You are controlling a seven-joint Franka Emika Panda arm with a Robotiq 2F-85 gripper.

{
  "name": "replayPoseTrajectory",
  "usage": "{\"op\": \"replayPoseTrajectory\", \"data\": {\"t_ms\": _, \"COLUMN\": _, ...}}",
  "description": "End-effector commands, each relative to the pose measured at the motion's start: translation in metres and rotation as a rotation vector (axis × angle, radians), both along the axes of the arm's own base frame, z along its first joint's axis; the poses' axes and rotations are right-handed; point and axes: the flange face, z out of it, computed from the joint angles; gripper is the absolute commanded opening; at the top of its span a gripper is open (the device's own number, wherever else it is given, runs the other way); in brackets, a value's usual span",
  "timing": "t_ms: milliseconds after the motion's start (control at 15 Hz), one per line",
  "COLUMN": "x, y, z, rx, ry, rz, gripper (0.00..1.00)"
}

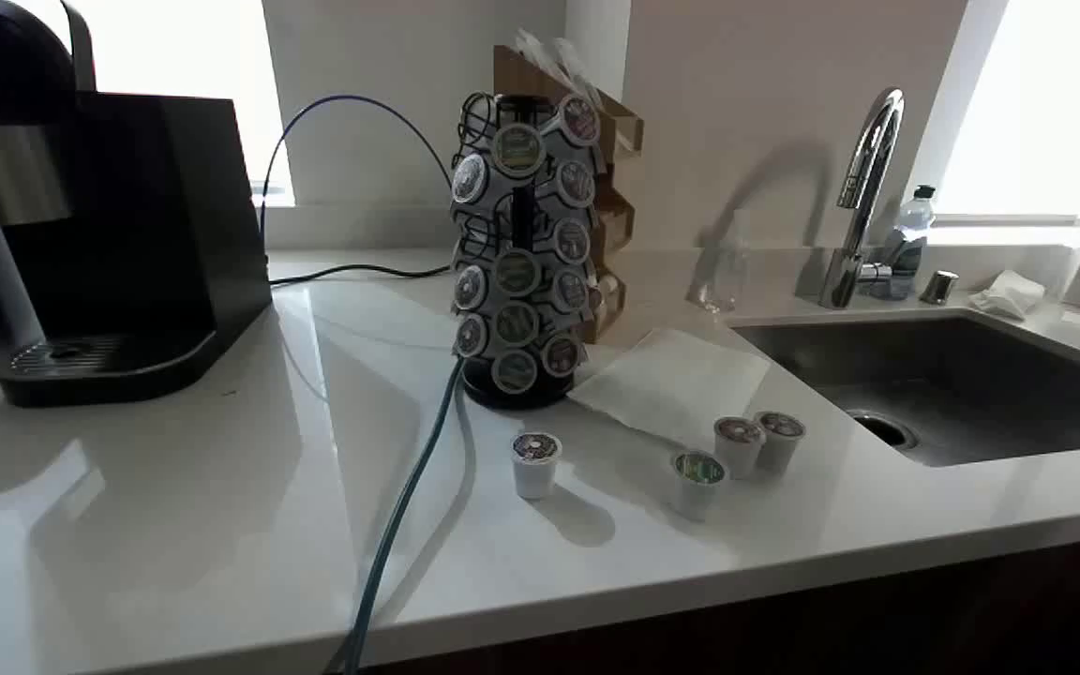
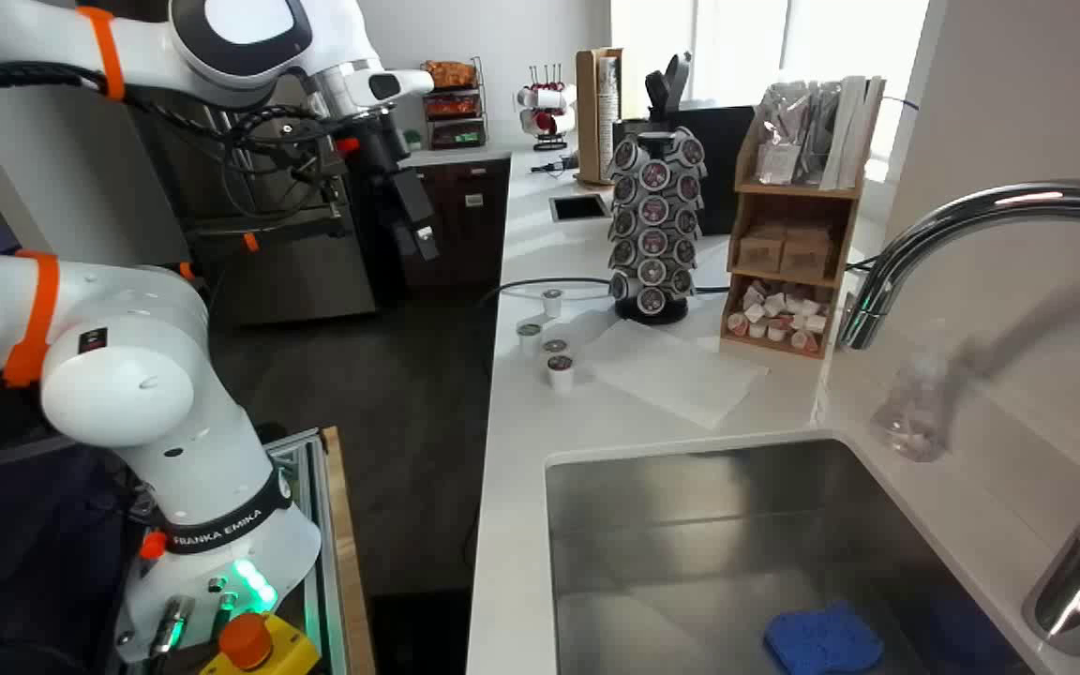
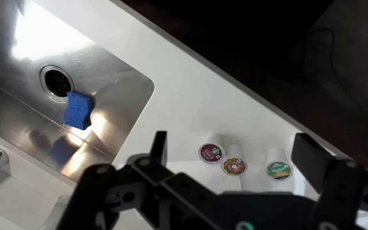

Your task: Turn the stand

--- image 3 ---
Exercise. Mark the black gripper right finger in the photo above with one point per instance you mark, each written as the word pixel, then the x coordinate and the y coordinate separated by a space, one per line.
pixel 346 191

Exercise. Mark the stainless steel sink basin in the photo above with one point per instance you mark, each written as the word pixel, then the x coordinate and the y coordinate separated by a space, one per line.
pixel 108 76

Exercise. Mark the blue sponge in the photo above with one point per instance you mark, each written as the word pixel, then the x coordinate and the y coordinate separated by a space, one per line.
pixel 79 110

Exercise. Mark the coffee pod magenta lid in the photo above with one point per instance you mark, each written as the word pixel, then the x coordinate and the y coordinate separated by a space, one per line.
pixel 212 150

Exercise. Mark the round sink drain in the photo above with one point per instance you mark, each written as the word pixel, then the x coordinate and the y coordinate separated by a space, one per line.
pixel 57 83

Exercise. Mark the coffee pod green lid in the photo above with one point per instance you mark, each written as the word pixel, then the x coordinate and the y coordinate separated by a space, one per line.
pixel 279 167

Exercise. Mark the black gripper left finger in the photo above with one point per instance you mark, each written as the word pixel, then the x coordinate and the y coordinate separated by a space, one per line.
pixel 108 195

